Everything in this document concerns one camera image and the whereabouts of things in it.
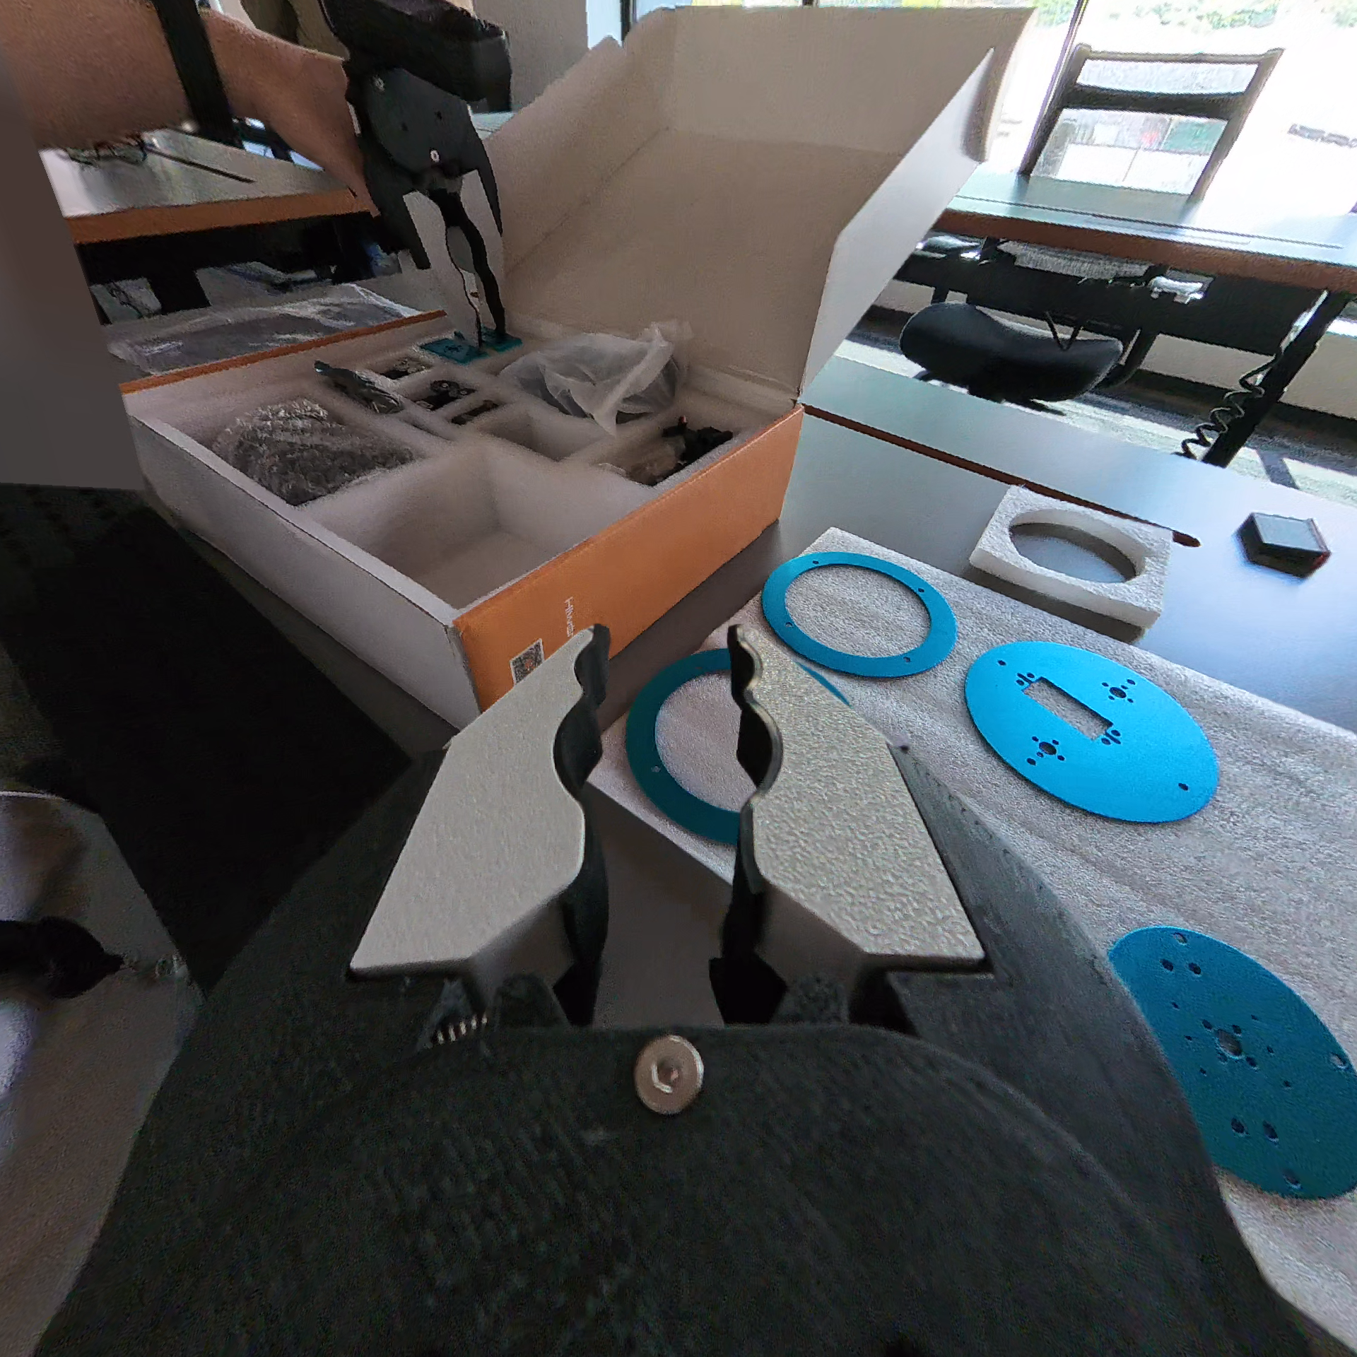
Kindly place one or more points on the crumpled clear plastic bag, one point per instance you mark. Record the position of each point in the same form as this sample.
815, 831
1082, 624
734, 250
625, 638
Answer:
594, 376

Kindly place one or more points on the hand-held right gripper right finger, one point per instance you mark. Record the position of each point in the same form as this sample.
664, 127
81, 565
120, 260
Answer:
859, 848

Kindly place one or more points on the large bag of black parts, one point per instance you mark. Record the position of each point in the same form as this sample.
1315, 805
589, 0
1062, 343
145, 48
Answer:
266, 333

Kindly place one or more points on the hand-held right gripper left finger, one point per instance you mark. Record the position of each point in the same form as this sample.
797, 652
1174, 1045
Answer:
488, 848

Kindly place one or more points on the black servo without horn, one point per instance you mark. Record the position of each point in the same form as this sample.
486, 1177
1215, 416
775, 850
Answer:
480, 411

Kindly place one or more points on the shiny foil packet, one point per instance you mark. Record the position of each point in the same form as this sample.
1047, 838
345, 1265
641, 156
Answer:
355, 388

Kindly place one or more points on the blue disc with many holes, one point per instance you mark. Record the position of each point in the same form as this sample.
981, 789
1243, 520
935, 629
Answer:
1166, 1008

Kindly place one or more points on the white foam block round cutout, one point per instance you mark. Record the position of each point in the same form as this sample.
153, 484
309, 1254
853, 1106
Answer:
991, 557

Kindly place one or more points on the large window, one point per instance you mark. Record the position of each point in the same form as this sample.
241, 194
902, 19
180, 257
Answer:
1315, 84

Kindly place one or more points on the black office chair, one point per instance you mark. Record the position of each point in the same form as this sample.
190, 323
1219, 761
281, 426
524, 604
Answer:
1008, 350

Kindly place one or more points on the grey desk with wooden edge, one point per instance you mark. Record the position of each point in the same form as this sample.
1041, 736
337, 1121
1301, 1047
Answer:
1166, 239
901, 498
212, 180

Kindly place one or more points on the white foam sheet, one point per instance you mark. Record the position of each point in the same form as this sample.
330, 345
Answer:
1061, 881

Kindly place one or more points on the blue disc with few holes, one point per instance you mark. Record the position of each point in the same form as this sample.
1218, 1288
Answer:
1166, 764

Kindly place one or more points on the person's white shirt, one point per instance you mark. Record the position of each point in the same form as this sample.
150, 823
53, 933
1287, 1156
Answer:
63, 1113

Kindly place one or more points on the small black box red label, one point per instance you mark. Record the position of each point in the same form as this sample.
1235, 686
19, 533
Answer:
1283, 541

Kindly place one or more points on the orange cardboard kit box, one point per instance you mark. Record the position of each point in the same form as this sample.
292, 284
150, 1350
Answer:
690, 211

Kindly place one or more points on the black metal parts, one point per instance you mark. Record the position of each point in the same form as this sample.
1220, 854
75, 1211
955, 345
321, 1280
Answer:
685, 445

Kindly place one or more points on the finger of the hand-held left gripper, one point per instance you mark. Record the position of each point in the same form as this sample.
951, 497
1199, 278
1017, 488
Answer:
496, 286
467, 266

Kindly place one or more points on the black frame chair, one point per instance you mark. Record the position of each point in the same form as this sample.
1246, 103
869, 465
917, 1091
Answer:
1061, 106

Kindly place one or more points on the bubble wrap bag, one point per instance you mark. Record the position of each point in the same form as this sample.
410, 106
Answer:
307, 450

